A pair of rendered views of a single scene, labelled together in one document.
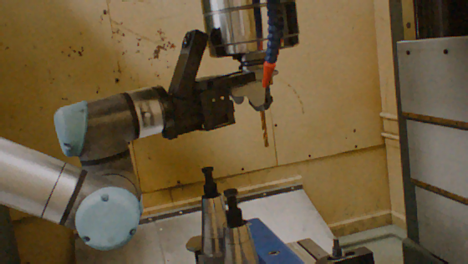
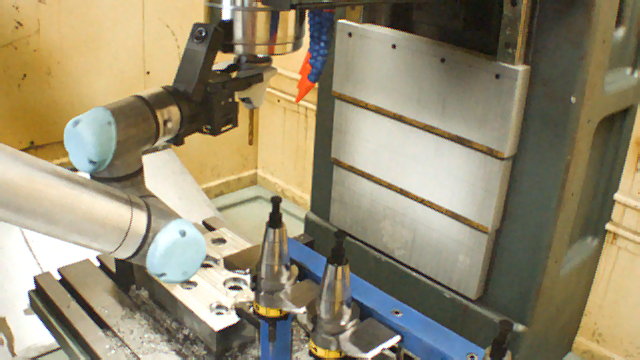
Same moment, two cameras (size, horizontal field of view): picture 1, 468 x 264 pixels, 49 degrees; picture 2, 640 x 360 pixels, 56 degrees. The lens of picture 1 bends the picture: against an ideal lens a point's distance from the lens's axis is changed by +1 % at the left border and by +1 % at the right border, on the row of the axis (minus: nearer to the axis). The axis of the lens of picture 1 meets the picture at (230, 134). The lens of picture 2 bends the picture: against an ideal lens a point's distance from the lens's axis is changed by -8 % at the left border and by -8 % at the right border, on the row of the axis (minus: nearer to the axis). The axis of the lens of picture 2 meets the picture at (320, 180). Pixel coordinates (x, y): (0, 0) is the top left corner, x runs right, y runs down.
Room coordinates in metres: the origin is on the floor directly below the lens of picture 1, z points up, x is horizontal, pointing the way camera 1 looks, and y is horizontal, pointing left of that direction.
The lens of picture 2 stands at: (-0.04, 0.36, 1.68)
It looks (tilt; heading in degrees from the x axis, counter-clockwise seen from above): 24 degrees down; 329
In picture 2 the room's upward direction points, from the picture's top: 4 degrees clockwise
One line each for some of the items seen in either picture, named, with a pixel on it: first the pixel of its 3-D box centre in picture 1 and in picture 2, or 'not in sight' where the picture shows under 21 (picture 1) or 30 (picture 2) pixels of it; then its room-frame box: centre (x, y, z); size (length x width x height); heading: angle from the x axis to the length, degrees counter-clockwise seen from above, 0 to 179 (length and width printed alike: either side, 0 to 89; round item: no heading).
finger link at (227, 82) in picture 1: (228, 82); (236, 82); (0.83, -0.01, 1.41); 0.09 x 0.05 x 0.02; 102
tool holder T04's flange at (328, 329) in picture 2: not in sight; (332, 317); (0.49, 0.01, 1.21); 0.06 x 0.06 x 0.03
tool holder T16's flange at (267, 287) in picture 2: (221, 256); (273, 278); (0.60, 0.03, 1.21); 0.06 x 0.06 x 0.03
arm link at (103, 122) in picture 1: (96, 126); (110, 136); (0.76, 0.20, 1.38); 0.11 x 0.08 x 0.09; 115
